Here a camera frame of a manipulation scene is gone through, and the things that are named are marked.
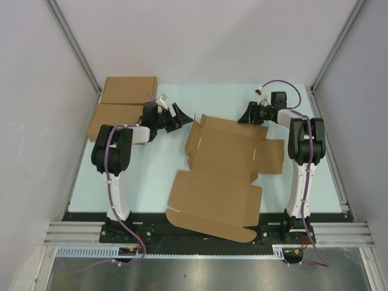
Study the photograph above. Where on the cardboard box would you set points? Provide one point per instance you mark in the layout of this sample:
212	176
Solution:
129	90
113	114
216	196

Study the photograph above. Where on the right aluminium frame post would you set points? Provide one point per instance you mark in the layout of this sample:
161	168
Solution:
340	40

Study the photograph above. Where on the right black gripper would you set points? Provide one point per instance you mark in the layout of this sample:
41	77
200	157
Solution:
250	115

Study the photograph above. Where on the aluminium front rail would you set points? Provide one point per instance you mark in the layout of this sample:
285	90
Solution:
327	234

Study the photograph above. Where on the white slotted cable duct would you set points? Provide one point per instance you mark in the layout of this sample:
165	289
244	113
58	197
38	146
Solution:
249	251

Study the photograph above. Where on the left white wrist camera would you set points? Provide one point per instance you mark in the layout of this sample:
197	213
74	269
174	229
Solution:
161	100

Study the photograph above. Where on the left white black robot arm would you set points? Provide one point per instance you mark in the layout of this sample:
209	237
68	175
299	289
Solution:
113	147

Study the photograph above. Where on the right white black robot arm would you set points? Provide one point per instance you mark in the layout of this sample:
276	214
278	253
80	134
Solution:
306	148

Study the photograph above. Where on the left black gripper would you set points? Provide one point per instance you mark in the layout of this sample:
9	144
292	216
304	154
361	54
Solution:
177	122

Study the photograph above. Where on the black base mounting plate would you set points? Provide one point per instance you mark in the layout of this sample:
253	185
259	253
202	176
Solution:
152	227

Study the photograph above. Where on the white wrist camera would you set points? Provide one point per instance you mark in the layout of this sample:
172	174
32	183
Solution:
262	95
161	100

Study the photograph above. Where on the aluminium frame post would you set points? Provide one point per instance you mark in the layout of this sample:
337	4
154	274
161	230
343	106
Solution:
73	43
340	40

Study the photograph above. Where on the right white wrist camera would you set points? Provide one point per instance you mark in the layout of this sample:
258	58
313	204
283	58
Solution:
262	95

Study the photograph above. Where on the left aluminium frame post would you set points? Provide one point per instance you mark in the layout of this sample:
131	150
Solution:
73	43

